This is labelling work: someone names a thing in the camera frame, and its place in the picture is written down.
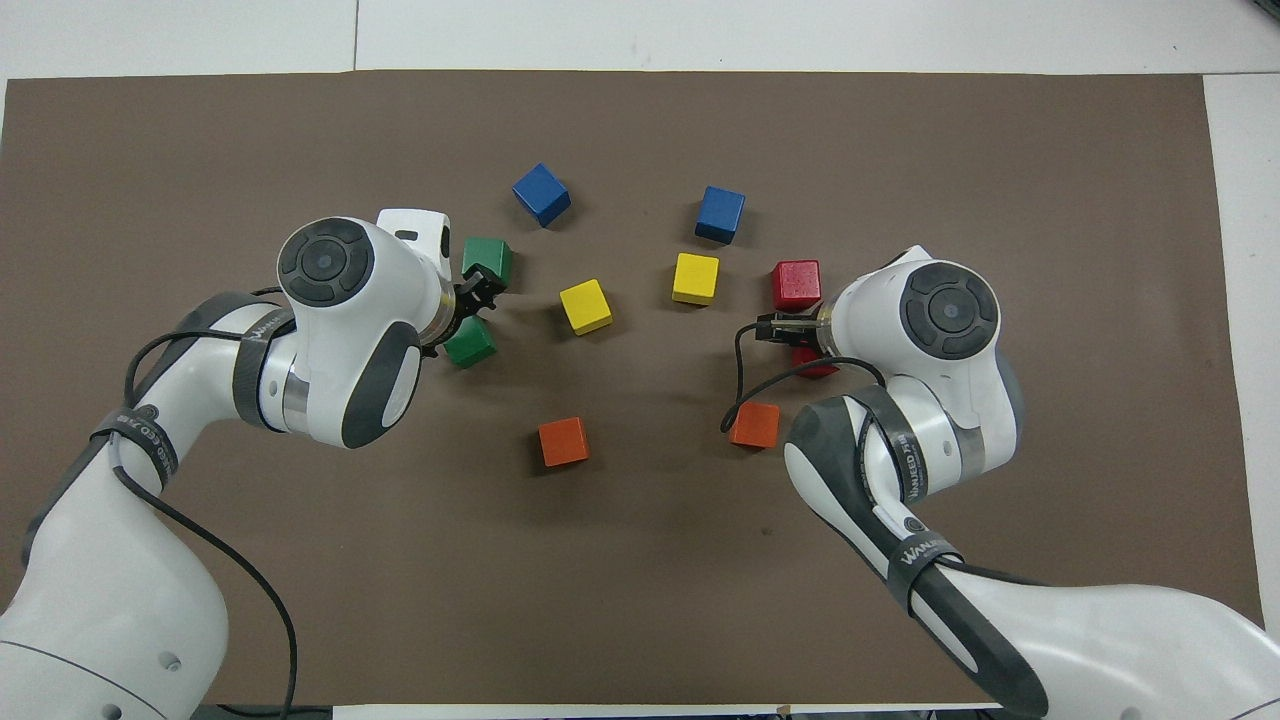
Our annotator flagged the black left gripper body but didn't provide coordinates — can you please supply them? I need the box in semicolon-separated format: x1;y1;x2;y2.
435;283;481;353

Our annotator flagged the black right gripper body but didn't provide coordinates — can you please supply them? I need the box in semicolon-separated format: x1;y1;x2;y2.
755;312;831;347

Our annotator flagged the green wooden cube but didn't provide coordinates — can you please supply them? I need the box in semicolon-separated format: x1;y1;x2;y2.
461;237;514;293
443;316;498;369

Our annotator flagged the yellow wooden cube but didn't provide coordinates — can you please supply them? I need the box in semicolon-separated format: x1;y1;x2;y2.
559;279;614;336
672;252;721;306

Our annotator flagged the blue wooden cube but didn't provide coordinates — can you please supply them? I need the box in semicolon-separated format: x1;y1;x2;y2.
512;163;572;228
695;185;747;246

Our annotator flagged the orange wooden cube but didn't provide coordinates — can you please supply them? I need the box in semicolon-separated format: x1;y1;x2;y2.
538;417;590;468
729;401;781;450

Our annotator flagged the brown table mat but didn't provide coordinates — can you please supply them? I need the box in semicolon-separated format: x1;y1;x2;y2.
0;70;1266;706

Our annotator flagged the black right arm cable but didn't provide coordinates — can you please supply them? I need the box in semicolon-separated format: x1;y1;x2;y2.
720;320;891;436

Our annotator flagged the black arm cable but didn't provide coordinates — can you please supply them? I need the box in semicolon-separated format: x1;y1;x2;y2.
720;320;891;436
113;288;301;720

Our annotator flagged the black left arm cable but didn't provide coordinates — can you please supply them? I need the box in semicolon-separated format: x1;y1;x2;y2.
113;288;301;720

